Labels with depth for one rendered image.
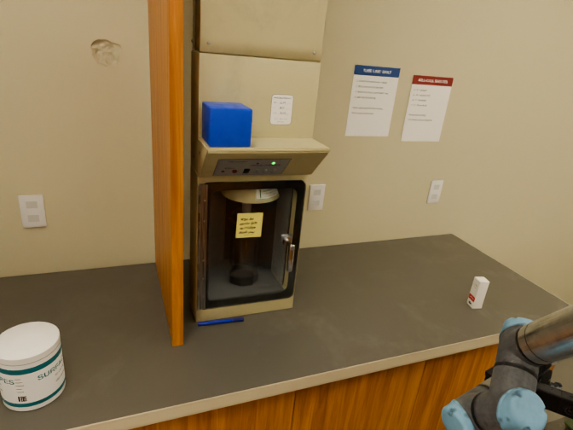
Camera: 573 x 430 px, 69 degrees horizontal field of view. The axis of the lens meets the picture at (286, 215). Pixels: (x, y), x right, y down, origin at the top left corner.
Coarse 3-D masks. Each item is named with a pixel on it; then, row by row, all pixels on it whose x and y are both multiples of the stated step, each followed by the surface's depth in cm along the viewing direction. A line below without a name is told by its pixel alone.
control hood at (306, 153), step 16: (256, 144) 104; (272, 144) 106; (288, 144) 108; (304, 144) 109; (320, 144) 111; (208, 160) 100; (304, 160) 110; (320, 160) 112; (208, 176) 108; (224, 176) 110; (240, 176) 112
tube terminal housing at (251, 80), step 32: (192, 64) 108; (224, 64) 102; (256, 64) 104; (288, 64) 107; (320, 64) 110; (192, 96) 110; (224, 96) 105; (256, 96) 108; (192, 128) 113; (256, 128) 111; (288, 128) 114; (192, 160) 116; (192, 192) 119; (192, 224) 123; (192, 256) 126; (192, 288) 130
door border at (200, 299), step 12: (204, 192) 111; (204, 204) 112; (204, 216) 114; (204, 228) 115; (204, 240) 117; (204, 252) 118; (204, 264) 120; (204, 276) 121; (204, 288) 123; (204, 300) 124
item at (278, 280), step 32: (224, 192) 113; (256, 192) 117; (288, 192) 120; (224, 224) 117; (288, 224) 125; (224, 256) 121; (256, 256) 125; (224, 288) 125; (256, 288) 130; (288, 288) 134
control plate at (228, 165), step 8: (224, 160) 102; (232, 160) 103; (240, 160) 103; (248, 160) 104; (256, 160) 105; (264, 160) 106; (272, 160) 107; (280, 160) 107; (288, 160) 108; (216, 168) 105; (224, 168) 105; (232, 168) 106; (240, 168) 107; (248, 168) 108; (256, 168) 109; (264, 168) 110; (272, 168) 111; (280, 168) 112
